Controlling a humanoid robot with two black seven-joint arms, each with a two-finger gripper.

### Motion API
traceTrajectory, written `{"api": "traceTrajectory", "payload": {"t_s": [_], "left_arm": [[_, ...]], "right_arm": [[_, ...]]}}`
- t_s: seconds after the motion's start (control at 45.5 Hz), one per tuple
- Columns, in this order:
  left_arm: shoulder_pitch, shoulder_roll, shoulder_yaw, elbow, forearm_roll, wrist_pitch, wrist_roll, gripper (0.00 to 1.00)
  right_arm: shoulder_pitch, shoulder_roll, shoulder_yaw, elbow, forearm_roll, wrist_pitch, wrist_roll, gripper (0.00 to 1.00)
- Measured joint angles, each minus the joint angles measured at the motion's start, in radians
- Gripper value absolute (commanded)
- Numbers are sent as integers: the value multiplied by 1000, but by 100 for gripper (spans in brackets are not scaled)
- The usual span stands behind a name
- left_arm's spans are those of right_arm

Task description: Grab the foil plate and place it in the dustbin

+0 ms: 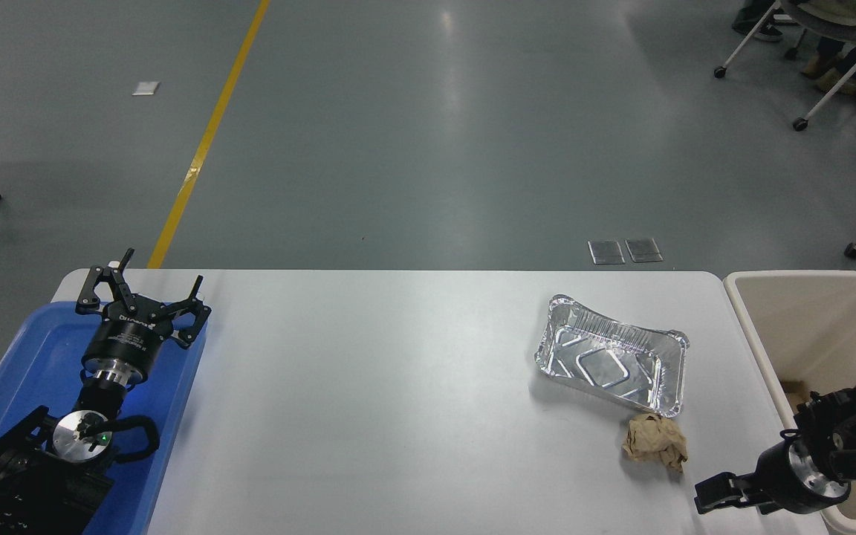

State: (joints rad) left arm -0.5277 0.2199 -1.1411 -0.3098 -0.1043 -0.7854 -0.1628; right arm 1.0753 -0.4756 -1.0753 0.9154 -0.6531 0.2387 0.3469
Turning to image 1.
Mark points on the person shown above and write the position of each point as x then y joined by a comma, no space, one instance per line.
759,31

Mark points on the white chair with casters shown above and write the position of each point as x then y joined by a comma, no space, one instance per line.
837,26

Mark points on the grey floor plate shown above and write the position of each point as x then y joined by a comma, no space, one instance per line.
643,250
606,252

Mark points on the blue plastic tray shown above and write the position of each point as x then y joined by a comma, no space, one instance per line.
27,371

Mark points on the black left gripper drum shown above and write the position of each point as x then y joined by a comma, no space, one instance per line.
125,343

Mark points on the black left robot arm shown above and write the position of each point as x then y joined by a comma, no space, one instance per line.
27,490

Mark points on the large pale bin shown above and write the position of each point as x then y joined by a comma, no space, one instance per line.
807,319

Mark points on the crumpled tan paper ball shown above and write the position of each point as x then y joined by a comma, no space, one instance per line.
655,442

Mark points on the silver foil tray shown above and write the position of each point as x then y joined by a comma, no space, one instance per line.
606,357

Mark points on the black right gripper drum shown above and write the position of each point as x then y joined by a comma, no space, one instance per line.
777,479

